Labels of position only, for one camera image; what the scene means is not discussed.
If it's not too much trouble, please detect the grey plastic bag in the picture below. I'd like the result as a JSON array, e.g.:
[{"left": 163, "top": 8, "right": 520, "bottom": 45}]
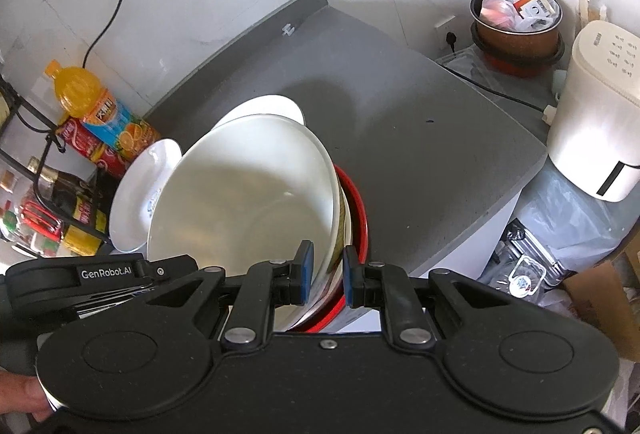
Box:
[{"left": 480, "top": 162, "right": 639, "bottom": 303}]

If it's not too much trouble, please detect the cardboard box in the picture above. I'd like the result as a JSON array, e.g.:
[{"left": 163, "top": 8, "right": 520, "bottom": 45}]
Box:
[{"left": 562, "top": 232, "right": 640, "bottom": 363}]

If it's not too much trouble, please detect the red bowl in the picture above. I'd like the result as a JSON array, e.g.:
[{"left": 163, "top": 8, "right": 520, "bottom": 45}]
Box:
[{"left": 293, "top": 166, "right": 370, "bottom": 333}]

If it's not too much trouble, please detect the red soda can upper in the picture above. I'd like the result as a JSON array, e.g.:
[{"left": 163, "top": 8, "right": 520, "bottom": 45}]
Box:
[{"left": 56, "top": 115, "right": 129, "bottom": 179}]

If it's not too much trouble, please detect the white air fryer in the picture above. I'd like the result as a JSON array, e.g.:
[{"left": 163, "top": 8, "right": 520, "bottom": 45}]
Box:
[{"left": 547, "top": 20, "right": 640, "bottom": 203}]

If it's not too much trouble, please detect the white plate behind bowl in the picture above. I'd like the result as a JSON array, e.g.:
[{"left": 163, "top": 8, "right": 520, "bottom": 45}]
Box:
[{"left": 215, "top": 94, "right": 305, "bottom": 127}]

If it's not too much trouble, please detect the person's left hand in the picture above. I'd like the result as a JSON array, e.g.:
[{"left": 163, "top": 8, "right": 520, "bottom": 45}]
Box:
[{"left": 0, "top": 370, "right": 52, "bottom": 421}]

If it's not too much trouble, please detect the white Sweet Bakery plate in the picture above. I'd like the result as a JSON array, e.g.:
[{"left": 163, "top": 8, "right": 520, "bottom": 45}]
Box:
[{"left": 108, "top": 139, "right": 182, "bottom": 253}]

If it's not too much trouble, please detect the orange juice bottle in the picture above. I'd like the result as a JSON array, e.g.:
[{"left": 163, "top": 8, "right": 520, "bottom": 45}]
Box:
[{"left": 44, "top": 60, "right": 160, "bottom": 162}]

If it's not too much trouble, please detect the brown pot with packets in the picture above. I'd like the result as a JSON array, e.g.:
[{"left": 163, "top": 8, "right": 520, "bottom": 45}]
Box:
[{"left": 470, "top": 0, "right": 565, "bottom": 77}]

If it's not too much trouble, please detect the large white bowl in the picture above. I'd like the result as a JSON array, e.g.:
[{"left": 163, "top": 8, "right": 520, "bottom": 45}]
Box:
[{"left": 146, "top": 115, "right": 344, "bottom": 331}]

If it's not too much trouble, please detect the black metal rack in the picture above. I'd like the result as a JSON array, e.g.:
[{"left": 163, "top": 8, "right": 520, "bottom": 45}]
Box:
[{"left": 0, "top": 75, "right": 114, "bottom": 245}]

